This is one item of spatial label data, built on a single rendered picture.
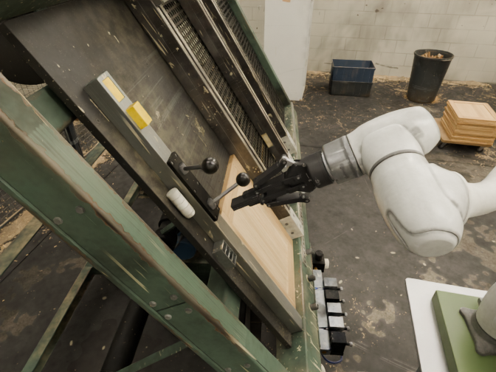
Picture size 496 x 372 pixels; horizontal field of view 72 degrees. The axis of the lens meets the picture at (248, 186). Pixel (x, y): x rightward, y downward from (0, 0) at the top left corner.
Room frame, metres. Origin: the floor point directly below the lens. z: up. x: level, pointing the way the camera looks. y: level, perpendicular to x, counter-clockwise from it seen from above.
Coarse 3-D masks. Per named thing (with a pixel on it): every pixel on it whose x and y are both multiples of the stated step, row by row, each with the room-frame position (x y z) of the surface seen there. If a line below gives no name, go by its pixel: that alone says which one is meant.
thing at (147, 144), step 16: (96, 80) 0.66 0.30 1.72; (112, 80) 0.70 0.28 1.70; (96, 96) 0.66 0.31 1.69; (112, 96) 0.67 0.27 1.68; (112, 112) 0.66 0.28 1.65; (128, 128) 0.66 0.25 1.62; (144, 128) 0.68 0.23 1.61; (144, 144) 0.66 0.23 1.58; (160, 144) 0.69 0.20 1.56; (160, 160) 0.66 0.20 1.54; (160, 176) 0.66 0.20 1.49; (176, 176) 0.65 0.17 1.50; (208, 224) 0.65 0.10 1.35; (224, 224) 0.68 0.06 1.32; (224, 240) 0.65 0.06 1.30; (240, 240) 0.69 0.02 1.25; (240, 256) 0.64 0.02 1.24; (240, 272) 0.64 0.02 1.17; (256, 272) 0.64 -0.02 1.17; (256, 288) 0.64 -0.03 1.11; (272, 288) 0.66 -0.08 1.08; (272, 304) 0.64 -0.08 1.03; (288, 304) 0.66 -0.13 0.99; (288, 320) 0.63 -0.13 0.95
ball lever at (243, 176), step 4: (244, 172) 0.72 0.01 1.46; (236, 176) 0.72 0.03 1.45; (240, 176) 0.71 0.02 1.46; (244, 176) 0.71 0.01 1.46; (248, 176) 0.71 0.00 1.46; (236, 180) 0.71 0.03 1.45; (240, 180) 0.70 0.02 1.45; (244, 180) 0.70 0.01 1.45; (248, 180) 0.70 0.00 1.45; (236, 184) 0.70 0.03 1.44; (240, 184) 0.70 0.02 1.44; (244, 184) 0.70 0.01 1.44; (248, 184) 0.70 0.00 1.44; (228, 188) 0.70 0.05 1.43; (232, 188) 0.70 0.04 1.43; (224, 192) 0.69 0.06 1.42; (228, 192) 0.69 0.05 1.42; (220, 196) 0.68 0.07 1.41; (208, 200) 0.67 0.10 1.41; (212, 200) 0.67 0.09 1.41; (216, 200) 0.68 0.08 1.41; (208, 204) 0.66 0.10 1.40; (212, 204) 0.67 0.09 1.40; (212, 208) 0.66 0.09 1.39
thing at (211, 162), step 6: (180, 162) 0.69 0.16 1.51; (204, 162) 0.61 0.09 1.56; (210, 162) 0.61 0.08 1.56; (216, 162) 0.62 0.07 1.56; (180, 168) 0.67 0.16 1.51; (186, 168) 0.66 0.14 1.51; (192, 168) 0.65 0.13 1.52; (198, 168) 0.64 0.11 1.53; (204, 168) 0.60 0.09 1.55; (210, 168) 0.60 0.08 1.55; (216, 168) 0.61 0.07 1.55
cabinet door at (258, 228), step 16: (240, 192) 0.93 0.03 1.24; (224, 208) 0.77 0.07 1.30; (256, 208) 0.95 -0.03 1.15; (240, 224) 0.79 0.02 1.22; (256, 224) 0.88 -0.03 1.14; (272, 224) 0.99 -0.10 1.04; (256, 240) 0.81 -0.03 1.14; (272, 240) 0.90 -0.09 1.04; (288, 240) 1.01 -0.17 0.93; (256, 256) 0.74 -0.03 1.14; (272, 256) 0.83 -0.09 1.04; (288, 256) 0.92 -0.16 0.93; (272, 272) 0.76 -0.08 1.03; (288, 272) 0.84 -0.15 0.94; (288, 288) 0.77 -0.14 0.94
